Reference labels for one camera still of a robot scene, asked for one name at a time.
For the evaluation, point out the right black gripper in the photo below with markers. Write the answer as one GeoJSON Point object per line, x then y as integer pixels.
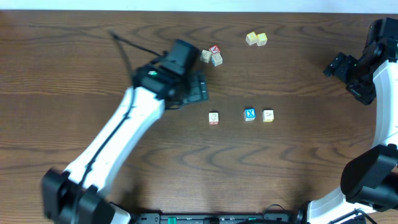
{"type": "Point", "coordinates": [345, 63]}

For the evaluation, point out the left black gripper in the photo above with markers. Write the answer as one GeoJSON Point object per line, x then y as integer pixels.
{"type": "Point", "coordinates": [199, 89]}

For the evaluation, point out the red dinosaur picture block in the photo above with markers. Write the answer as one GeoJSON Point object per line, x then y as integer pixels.
{"type": "Point", "coordinates": [213, 118]}

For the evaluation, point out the blue letter X block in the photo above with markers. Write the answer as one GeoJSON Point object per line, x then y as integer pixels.
{"type": "Point", "coordinates": [249, 114]}

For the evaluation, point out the yellow picture block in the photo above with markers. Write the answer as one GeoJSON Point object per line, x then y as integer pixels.
{"type": "Point", "coordinates": [268, 116]}

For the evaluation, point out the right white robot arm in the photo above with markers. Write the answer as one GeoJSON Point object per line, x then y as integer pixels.
{"type": "Point", "coordinates": [368, 183]}

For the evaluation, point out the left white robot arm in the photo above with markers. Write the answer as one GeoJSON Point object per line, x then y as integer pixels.
{"type": "Point", "coordinates": [169, 81]}

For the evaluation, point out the plain insect picture block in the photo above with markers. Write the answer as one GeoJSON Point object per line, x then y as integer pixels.
{"type": "Point", "coordinates": [205, 56]}

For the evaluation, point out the blue letter H block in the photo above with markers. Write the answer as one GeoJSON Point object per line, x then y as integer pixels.
{"type": "Point", "coordinates": [216, 59]}

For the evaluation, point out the red letter A block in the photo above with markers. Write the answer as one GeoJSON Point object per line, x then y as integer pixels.
{"type": "Point", "coordinates": [214, 49]}

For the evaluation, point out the yellow block left of pair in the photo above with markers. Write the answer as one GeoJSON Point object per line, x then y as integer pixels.
{"type": "Point", "coordinates": [251, 38]}

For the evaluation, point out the yellow block of pair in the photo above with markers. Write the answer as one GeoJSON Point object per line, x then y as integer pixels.
{"type": "Point", "coordinates": [251, 38]}
{"type": "Point", "coordinates": [261, 39]}

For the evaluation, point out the yellow block right of pair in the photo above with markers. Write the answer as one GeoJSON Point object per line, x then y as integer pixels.
{"type": "Point", "coordinates": [261, 39]}

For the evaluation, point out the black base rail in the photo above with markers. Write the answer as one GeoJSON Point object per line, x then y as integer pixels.
{"type": "Point", "coordinates": [272, 214]}

